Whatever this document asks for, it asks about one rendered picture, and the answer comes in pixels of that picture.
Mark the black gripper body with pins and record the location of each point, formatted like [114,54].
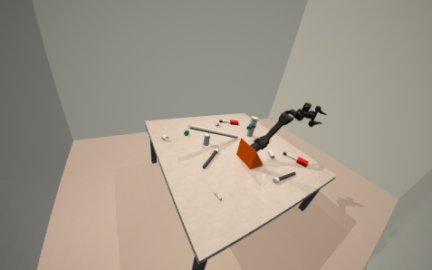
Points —
[312,115]

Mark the green cup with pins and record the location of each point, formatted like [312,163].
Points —
[250,127]

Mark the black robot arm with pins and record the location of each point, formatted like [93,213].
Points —
[262,142]

